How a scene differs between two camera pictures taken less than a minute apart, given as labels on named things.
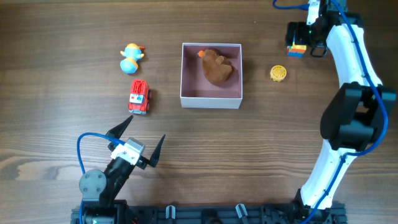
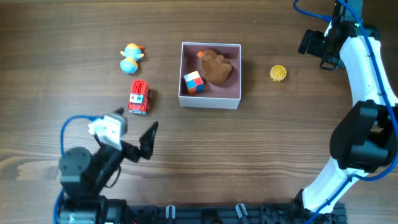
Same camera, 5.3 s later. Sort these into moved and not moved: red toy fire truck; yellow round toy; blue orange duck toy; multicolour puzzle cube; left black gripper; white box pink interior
Moved: left black gripper; multicolour puzzle cube
Not moved: blue orange duck toy; red toy fire truck; white box pink interior; yellow round toy
